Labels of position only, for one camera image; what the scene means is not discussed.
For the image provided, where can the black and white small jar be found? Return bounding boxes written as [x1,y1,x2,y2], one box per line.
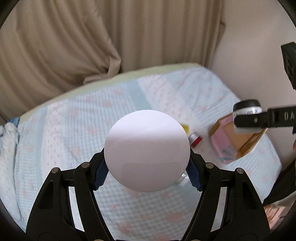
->
[232,99,268,134]

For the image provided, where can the large white lid jar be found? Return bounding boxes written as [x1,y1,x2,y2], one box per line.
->
[104,110,191,192]

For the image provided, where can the white pill bottle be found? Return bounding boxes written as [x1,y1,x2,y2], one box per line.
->
[174,171,189,186]

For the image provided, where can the yellow tape roll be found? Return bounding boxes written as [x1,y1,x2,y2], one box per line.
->
[181,123,190,135]

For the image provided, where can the cardboard box with pink lining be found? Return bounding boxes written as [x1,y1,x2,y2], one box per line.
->
[208,113,266,165]

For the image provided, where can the blue checkered floral bedsheet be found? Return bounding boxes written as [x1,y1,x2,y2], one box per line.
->
[1,67,281,240]

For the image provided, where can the red jar with silver lid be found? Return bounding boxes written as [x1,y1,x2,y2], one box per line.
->
[188,132,203,148]

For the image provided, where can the crumpled light blue cloth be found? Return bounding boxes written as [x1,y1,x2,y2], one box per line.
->
[1,118,20,159]

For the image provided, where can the beige curtain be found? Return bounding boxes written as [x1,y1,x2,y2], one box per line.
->
[1,1,225,123]

